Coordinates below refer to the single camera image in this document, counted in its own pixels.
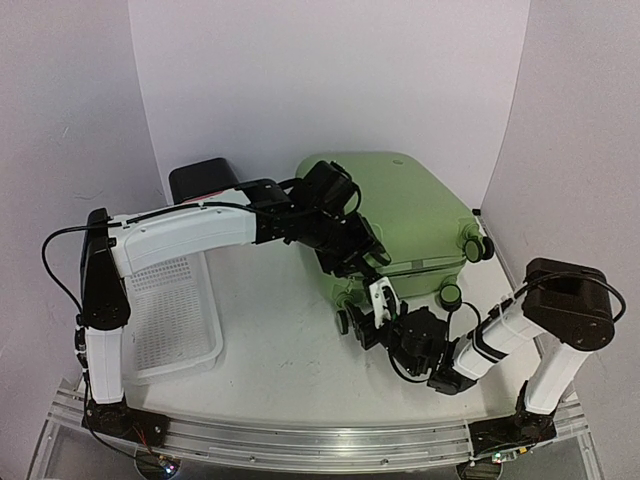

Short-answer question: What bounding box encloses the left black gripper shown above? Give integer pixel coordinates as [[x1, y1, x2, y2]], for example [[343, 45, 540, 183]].
[[299, 207, 388, 278]]

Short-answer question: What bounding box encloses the green hard-shell suitcase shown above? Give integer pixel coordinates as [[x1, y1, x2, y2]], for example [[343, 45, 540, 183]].
[[294, 150, 495, 336]]

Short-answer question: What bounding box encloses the white perforated plastic basket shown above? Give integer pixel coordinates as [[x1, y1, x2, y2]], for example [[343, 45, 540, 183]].
[[122, 253, 224, 386]]

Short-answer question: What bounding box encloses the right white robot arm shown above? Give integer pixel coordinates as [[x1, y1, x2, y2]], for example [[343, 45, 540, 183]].
[[337, 258, 627, 443]]

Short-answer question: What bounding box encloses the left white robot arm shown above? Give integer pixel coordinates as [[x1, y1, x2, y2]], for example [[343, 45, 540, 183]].
[[73, 179, 390, 437]]

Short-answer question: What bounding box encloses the black pink drawer organizer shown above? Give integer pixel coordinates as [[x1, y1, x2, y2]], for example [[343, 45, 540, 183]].
[[168, 157, 239, 205]]

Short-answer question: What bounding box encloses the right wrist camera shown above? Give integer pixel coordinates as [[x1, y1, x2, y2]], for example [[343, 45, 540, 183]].
[[368, 277, 400, 329]]

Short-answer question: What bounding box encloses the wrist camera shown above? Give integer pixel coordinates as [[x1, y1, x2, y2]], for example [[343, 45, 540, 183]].
[[368, 277, 400, 329], [289, 160, 360, 217]]

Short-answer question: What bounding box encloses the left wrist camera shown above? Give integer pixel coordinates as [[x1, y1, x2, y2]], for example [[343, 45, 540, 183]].
[[289, 160, 360, 217]]

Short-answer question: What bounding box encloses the aluminium front rail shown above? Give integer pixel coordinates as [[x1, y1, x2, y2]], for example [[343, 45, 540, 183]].
[[44, 414, 591, 469]]

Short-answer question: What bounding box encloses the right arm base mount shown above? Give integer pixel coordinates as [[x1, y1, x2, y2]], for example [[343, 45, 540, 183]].
[[469, 398, 557, 459]]

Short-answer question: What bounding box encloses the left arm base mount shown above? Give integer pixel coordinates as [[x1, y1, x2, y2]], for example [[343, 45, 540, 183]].
[[82, 401, 170, 447]]

